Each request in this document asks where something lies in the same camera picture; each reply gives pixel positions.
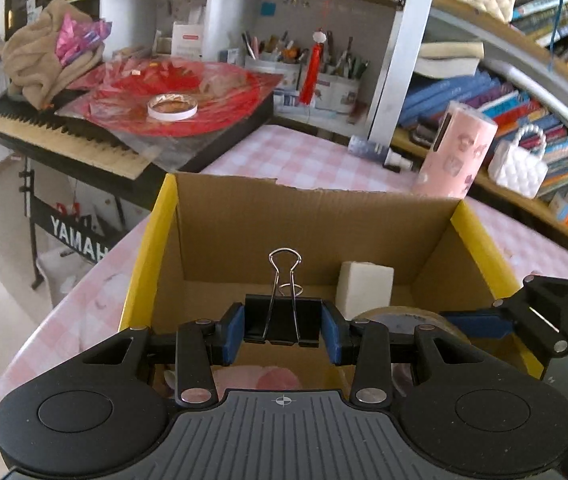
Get white rolled paper tube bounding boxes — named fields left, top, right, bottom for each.
left=481, top=57, right=568, bottom=143

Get row of colourful books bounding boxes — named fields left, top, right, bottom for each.
left=396, top=0, right=568, bottom=201

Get red plastic sheet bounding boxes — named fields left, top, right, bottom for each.
left=56, top=57, right=285, bottom=138

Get white foam cube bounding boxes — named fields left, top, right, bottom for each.
left=335, top=261, right=395, bottom=318

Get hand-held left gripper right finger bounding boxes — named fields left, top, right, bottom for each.
left=320, top=302, right=487, bottom=406

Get dark spray bottle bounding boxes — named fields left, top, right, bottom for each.
left=348, top=135, right=415, bottom=172

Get beige blanket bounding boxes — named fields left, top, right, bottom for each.
left=1, top=0, right=107, bottom=111

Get white box with red label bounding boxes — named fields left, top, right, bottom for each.
left=170, top=20, right=205, bottom=58

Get red tassel ornament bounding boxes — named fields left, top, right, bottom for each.
left=299, top=30, right=327, bottom=106

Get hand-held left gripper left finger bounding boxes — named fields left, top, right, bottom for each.
left=81, top=302, right=246, bottom=408

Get pink foil wrappers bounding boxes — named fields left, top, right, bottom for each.
left=56, top=12, right=112, bottom=66

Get black electric piano keyboard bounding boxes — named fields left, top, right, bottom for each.
left=0, top=87, right=275, bottom=196

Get white bookshelf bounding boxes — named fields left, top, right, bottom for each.
left=64, top=0, right=568, bottom=261

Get black keyboard stand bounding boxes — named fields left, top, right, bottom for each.
left=16, top=157, right=130, bottom=291

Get white plastic bag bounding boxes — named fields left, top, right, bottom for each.
left=39, top=247, right=95, bottom=306

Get black binder clip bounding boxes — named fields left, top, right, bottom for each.
left=244, top=247, right=325, bottom=347

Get cream thick book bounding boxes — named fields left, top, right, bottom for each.
left=416, top=40, right=485, bottom=78

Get white tape roll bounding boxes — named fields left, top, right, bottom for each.
left=146, top=92, right=200, bottom=122

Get pink checked printed tablecloth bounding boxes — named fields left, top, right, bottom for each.
left=0, top=122, right=568, bottom=411

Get white quilted handbag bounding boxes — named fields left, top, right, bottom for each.
left=487, top=125, right=550, bottom=200

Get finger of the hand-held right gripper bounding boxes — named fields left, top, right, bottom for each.
left=441, top=272, right=568, bottom=379

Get pink cartoon cylinder container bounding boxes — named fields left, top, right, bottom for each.
left=411, top=101, right=499, bottom=200

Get pink and white plush toy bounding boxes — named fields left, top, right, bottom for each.
left=156, top=364, right=350, bottom=401

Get yellow cardboard box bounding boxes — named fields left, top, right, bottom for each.
left=118, top=172, right=547, bottom=396

